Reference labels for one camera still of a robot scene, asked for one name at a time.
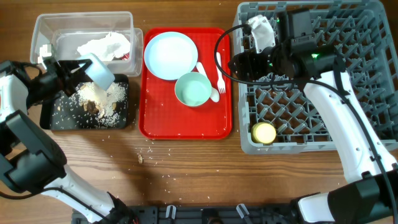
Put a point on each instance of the mint green bowl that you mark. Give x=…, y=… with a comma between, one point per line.
x=193, y=89

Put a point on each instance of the light blue plate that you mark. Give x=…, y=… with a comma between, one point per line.
x=170, y=55

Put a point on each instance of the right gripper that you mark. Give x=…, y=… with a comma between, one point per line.
x=249, y=66

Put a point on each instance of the red sauce packet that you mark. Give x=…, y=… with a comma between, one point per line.
x=125, y=57

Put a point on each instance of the light blue bowl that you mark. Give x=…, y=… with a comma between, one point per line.
x=98, y=72

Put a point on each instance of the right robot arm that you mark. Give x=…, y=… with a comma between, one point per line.
x=291, y=48

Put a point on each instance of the yellow plastic cup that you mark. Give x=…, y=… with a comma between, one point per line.
x=263, y=133

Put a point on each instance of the white plastic fork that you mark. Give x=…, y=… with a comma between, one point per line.
x=220, y=83

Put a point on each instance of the white napkin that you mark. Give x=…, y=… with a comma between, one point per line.
x=113, y=45

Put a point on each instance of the food scraps and rice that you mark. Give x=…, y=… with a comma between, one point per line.
x=95, y=100

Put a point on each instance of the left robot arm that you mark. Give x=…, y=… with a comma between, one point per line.
x=32, y=163

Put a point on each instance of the grey dishwasher rack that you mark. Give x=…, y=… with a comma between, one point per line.
x=360, y=32

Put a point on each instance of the red serving tray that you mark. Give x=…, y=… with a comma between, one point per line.
x=162, y=116

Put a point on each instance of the white plastic spoon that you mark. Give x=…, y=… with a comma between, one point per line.
x=215, y=96

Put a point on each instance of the black food waste tray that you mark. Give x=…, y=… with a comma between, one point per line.
x=66, y=113

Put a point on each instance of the clear plastic waste bin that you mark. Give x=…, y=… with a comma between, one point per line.
x=67, y=31

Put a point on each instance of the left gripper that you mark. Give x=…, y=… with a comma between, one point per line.
x=56, y=71

